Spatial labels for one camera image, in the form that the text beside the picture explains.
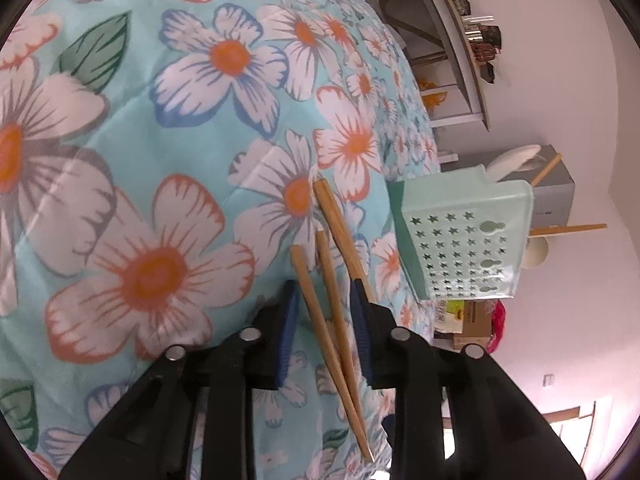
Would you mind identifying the wooden chopstick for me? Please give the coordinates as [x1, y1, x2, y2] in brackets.
[315, 230, 362, 413]
[312, 179, 375, 306]
[290, 245, 375, 463]
[530, 223, 608, 237]
[530, 153, 563, 186]

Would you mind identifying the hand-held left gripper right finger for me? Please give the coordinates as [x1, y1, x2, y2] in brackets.
[349, 280, 587, 480]

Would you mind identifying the yellow plastic bag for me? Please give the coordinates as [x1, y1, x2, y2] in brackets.
[422, 77, 448, 111]

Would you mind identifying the white-legged wooden table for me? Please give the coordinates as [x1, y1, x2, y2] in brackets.
[350, 0, 493, 133]

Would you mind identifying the white plastic spoon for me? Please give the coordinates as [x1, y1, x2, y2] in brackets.
[522, 235, 551, 271]
[487, 144, 543, 183]

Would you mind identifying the silver refrigerator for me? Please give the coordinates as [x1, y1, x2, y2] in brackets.
[440, 144, 576, 241]

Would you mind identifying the floral blue tablecloth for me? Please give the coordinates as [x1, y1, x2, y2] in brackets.
[0, 0, 443, 480]

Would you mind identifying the green plastic utensil holder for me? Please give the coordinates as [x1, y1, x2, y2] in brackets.
[387, 164, 535, 303]

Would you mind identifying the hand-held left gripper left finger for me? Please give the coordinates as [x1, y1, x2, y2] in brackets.
[57, 280, 301, 480]

